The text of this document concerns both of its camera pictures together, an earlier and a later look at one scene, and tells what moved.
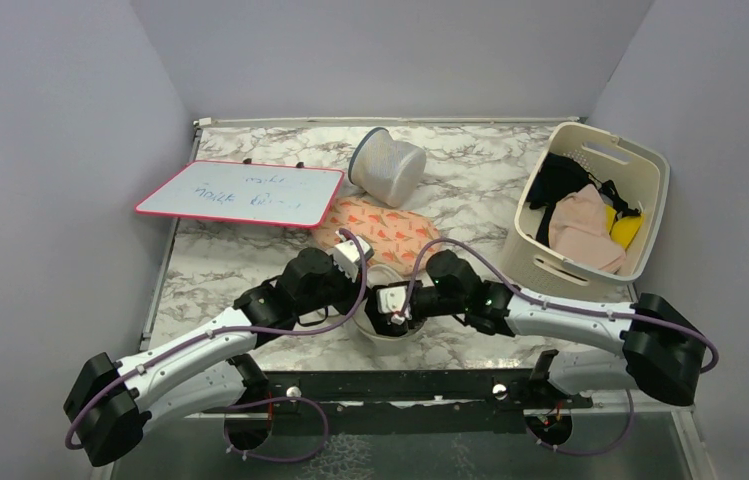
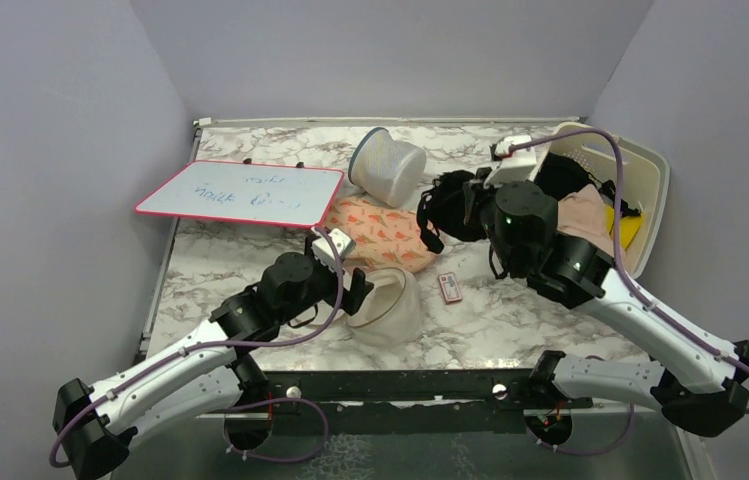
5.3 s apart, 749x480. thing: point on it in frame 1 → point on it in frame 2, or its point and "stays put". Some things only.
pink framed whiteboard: (248, 192) stays put
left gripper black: (352, 290) stays put
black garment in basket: (559, 175) stays put
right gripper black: (416, 319) → (477, 193)
